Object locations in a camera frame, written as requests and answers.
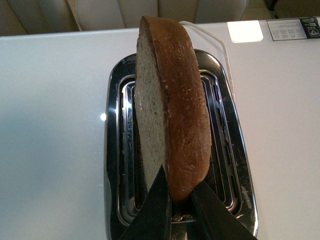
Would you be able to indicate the black white label sticker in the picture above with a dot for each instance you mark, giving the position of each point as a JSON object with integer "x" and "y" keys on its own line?
{"x": 294, "y": 28}

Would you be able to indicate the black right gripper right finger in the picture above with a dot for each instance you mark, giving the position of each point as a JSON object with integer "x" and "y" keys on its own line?
{"x": 216, "y": 221}

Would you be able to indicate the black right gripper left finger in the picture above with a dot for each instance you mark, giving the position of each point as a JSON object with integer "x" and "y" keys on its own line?
{"x": 153, "y": 221}

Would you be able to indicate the white silver toaster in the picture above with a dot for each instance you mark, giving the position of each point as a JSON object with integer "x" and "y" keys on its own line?
{"x": 228, "y": 175}

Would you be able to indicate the beige chair left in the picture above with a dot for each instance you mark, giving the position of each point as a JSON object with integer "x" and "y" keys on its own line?
{"x": 28, "y": 17}

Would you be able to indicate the brown bread slice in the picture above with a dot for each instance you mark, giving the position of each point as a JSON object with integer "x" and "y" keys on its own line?
{"x": 170, "y": 106}

